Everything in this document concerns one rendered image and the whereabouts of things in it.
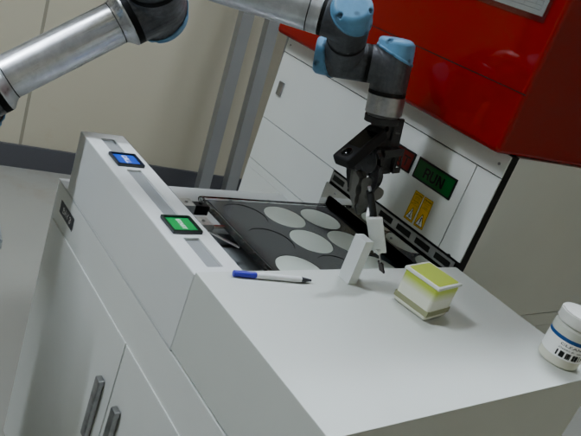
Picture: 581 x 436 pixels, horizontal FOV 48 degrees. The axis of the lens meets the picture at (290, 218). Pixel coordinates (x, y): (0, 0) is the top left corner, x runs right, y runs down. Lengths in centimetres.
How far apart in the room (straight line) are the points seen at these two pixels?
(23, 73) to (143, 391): 64
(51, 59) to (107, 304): 48
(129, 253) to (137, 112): 246
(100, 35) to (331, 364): 79
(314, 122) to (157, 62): 190
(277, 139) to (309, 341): 104
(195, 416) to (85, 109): 270
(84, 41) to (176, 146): 243
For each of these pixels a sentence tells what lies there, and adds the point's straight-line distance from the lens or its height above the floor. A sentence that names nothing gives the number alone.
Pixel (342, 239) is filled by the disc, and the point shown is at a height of 90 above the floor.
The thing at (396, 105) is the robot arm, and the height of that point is 123.
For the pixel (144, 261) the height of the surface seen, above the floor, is 89.
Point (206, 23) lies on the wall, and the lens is 359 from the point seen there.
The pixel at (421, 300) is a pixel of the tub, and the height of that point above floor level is 100.
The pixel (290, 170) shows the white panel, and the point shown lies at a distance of 182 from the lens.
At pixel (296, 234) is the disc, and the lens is 141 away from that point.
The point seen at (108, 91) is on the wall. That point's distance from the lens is 356.
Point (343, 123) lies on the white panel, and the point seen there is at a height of 109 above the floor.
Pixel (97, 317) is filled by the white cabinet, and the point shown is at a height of 70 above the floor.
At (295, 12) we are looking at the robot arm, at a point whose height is 134.
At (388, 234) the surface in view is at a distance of 153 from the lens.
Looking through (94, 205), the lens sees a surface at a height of 86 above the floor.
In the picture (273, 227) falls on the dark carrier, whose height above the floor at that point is 90.
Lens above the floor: 144
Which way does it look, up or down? 21 degrees down
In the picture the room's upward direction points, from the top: 20 degrees clockwise
